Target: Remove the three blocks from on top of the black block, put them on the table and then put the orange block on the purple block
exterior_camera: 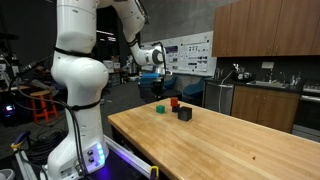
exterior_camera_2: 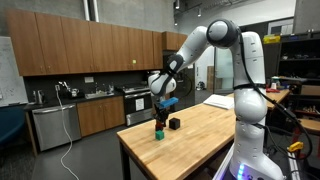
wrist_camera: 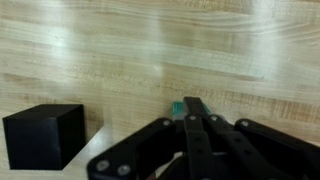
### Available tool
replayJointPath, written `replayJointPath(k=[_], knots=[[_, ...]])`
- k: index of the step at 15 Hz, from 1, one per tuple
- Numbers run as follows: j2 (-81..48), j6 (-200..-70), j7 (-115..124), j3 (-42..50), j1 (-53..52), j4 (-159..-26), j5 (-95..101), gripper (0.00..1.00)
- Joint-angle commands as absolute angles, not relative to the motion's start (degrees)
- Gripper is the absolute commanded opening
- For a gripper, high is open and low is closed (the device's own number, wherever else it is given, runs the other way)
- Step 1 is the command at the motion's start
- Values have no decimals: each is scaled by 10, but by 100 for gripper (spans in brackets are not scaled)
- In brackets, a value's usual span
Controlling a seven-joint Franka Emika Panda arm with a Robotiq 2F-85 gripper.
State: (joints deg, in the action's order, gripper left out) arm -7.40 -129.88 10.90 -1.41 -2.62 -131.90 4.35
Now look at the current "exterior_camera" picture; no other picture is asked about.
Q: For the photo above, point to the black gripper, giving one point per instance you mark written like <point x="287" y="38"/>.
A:
<point x="158" y="84"/>

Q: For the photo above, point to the green wooden block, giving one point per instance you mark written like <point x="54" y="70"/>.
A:
<point x="160" y="109"/>

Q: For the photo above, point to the red wooden block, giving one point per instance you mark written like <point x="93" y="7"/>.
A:
<point x="174" y="102"/>

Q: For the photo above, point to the dark blue wooden block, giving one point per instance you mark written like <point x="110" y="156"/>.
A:
<point x="176" y="108"/>

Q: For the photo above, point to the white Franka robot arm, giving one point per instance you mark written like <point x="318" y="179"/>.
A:
<point x="80" y="76"/>

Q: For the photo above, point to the black wooden block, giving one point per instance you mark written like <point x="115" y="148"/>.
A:
<point x="185" y="114"/>

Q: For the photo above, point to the wooden butcher block table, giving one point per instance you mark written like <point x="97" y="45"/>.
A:
<point x="216" y="146"/>

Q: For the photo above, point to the purple header poster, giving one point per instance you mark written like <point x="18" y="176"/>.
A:
<point x="172" y="58"/>

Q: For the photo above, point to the white text poster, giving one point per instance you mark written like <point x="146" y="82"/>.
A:
<point x="195" y="57"/>

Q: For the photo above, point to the stainless steel dishwasher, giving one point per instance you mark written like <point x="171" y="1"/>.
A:
<point x="216" y="98"/>

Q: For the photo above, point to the yellow bar clamp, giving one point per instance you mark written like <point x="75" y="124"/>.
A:
<point x="153" y="172"/>
<point x="16" y="146"/>

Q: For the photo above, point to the countertop coffee maker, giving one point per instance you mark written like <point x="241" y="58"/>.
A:
<point x="242" y="75"/>

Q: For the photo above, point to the brown lower sink cabinet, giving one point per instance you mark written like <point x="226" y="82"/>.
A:
<point x="263" y="108"/>

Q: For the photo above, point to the steel kitchen sink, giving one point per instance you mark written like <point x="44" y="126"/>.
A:
<point x="267" y="84"/>

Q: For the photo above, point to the chrome sink faucet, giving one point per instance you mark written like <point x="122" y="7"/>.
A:
<point x="270" y="77"/>

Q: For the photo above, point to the orange legged wooden stool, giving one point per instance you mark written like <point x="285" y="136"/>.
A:
<point x="42" y="100"/>

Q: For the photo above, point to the black kitchen countertop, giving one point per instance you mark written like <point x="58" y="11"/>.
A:
<point x="293" y="89"/>

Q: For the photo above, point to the black computer with blue light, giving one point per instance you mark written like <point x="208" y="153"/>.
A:
<point x="9" y="113"/>

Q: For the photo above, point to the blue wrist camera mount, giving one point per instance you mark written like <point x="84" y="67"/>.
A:
<point x="149" y="76"/>

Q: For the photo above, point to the white wall whiteboard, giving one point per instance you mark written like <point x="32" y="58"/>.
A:
<point x="193" y="38"/>

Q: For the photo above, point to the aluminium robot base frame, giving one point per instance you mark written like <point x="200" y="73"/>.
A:
<point x="130" y="157"/>

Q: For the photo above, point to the white wall outlet plate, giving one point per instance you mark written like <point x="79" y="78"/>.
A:
<point x="267" y="65"/>

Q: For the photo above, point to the brown upper wall cabinets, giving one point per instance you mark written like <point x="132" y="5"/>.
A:
<point x="266" y="28"/>

